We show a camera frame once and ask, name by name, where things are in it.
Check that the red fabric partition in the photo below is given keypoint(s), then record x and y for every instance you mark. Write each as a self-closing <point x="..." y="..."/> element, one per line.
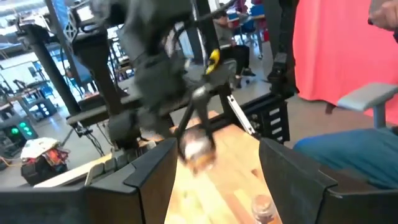
<point x="335" y="46"/>

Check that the black bag with clothes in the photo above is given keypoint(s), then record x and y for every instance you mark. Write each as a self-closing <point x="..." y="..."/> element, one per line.
<point x="40" y="168"/>

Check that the person's leg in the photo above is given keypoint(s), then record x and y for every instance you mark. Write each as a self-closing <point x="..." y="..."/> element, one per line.
<point x="351" y="152"/>

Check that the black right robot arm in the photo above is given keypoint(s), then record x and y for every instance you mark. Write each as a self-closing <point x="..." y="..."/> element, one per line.
<point x="140" y="25"/>

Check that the black post stand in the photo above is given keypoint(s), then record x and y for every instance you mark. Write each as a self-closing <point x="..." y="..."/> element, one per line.
<point x="53" y="71"/>

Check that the cork-lidded glass spice jar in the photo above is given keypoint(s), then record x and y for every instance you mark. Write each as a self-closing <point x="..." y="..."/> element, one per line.
<point x="262" y="209"/>
<point x="197" y="149"/>

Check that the grey chair armrest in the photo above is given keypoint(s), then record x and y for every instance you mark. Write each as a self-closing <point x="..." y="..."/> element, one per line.
<point x="367" y="96"/>

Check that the black device green lights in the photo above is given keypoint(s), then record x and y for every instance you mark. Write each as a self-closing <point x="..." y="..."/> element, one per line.
<point x="18" y="130"/>

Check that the person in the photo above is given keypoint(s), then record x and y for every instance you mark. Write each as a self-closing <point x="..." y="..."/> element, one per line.
<point x="231" y="53"/>

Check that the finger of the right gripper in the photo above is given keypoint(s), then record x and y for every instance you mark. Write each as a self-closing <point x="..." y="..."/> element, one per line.
<point x="205" y="118"/>
<point x="187" y="119"/>

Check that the person's hand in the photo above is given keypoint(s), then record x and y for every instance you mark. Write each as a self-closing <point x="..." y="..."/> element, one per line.
<point x="384" y="14"/>

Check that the black metal table frame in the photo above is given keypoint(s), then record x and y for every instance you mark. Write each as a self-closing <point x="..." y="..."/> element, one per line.
<point x="255" y="107"/>

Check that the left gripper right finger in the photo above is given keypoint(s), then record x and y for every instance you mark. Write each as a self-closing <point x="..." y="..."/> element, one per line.
<point x="295" y="186"/>

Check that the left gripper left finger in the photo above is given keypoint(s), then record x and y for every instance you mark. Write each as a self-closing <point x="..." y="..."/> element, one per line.
<point x="149" y="193"/>

